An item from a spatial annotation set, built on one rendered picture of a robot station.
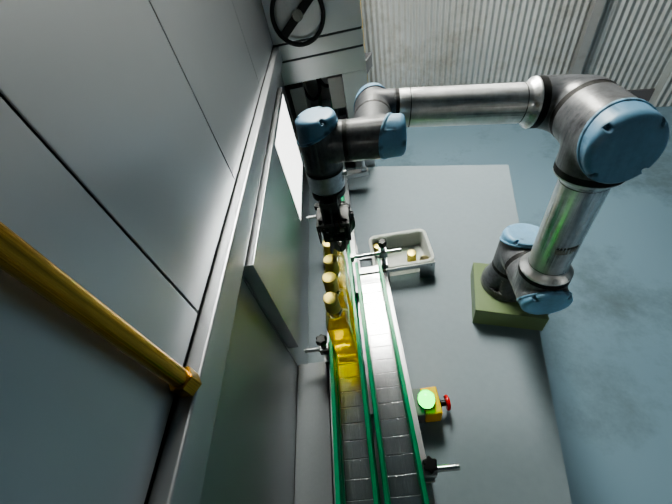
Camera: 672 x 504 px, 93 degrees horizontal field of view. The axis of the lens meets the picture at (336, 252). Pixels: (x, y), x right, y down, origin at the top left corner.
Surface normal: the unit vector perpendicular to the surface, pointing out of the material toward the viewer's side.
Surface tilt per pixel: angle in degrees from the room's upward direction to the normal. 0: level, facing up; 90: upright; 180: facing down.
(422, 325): 0
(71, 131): 90
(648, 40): 90
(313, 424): 0
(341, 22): 90
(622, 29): 90
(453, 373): 0
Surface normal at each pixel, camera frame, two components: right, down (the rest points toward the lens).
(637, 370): -0.17, -0.67
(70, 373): 0.98, -0.15
